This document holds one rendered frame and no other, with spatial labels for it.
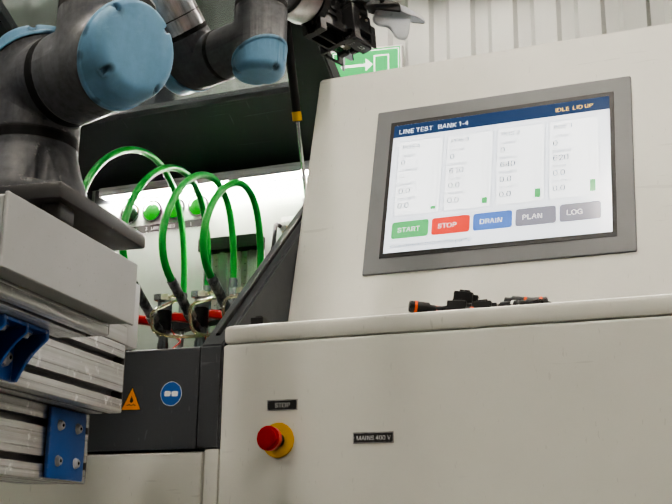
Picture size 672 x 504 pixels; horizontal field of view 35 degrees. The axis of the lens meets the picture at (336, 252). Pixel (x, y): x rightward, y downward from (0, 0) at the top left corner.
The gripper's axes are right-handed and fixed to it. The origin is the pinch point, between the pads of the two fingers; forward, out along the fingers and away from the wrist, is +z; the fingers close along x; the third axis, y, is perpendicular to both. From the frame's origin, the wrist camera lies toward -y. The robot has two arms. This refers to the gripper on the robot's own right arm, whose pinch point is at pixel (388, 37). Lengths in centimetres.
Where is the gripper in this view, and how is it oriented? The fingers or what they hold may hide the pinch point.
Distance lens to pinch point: 178.3
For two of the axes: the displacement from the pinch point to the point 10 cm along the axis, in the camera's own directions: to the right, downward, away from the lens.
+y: 0.9, 9.3, -3.5
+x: 7.6, -2.9, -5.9
